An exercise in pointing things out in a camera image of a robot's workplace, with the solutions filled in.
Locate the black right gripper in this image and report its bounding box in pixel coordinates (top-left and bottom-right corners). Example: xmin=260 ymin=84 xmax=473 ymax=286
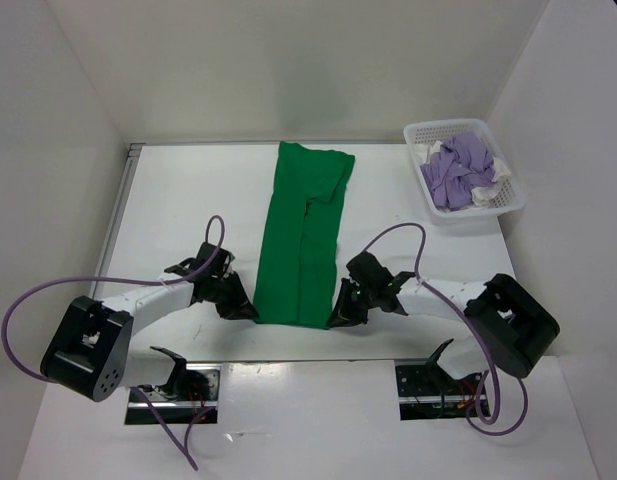
xmin=326 ymin=277 xmax=377 ymax=327

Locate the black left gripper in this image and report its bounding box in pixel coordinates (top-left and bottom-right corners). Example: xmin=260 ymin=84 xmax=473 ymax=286
xmin=208 ymin=271 xmax=259 ymax=320

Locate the green t-shirt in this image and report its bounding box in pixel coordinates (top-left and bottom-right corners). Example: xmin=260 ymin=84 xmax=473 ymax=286
xmin=254 ymin=142 xmax=355 ymax=329

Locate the purple t-shirt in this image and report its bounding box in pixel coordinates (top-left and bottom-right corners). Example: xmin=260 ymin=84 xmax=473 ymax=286
xmin=421 ymin=132 xmax=495 ymax=211

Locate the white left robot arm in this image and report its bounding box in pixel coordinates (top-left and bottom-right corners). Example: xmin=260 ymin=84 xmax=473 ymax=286
xmin=40 ymin=266 xmax=259 ymax=402

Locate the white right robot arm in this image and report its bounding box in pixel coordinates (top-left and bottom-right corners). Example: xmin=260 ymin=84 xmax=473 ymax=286
xmin=327 ymin=272 xmax=560 ymax=393

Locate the white t-shirt in basket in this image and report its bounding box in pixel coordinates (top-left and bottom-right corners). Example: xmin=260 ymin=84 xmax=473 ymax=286
xmin=414 ymin=141 xmax=511 ymax=210

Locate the white plastic basket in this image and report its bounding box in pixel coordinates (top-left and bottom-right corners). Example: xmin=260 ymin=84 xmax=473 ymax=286
xmin=403 ymin=119 xmax=525 ymax=222

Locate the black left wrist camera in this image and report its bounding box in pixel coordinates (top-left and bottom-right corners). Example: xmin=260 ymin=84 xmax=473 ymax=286
xmin=164 ymin=242 xmax=234 ymax=281

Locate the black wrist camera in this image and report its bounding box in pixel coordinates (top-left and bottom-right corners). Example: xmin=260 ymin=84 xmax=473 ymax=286
xmin=346 ymin=251 xmax=416 ymax=291
xmin=164 ymin=242 xmax=234 ymax=281

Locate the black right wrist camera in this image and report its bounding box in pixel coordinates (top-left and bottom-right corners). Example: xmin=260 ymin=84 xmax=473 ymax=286
xmin=346 ymin=251 xmax=416 ymax=291

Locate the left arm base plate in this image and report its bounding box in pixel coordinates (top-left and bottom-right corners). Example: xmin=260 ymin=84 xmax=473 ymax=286
xmin=124 ymin=363 xmax=222 ymax=426

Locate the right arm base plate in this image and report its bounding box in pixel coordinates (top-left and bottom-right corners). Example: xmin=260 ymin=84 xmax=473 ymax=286
xmin=394 ymin=359 xmax=490 ymax=421

